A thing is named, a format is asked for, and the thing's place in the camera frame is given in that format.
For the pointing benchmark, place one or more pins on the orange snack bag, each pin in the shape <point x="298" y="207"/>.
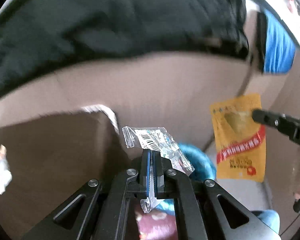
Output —
<point x="240" y="142"/>

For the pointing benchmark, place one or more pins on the blue trash bag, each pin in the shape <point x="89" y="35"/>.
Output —
<point x="203" y="169"/>

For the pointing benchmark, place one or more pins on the clear plastic wrapper with barcode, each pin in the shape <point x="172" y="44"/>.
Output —
<point x="157" y="139"/>

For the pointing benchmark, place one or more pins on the black cloth on counter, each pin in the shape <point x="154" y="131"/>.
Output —
<point x="40" y="36"/>

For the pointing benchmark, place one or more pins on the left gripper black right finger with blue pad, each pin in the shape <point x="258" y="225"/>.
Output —
<point x="160" y="166"/>

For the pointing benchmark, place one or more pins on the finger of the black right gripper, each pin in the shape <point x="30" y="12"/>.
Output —
<point x="266" y="118"/>

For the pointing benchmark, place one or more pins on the blue hanging towel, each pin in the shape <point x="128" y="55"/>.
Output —
<point x="276" y="49"/>

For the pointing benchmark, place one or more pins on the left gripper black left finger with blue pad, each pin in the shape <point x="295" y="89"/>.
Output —
<point x="146" y="179"/>

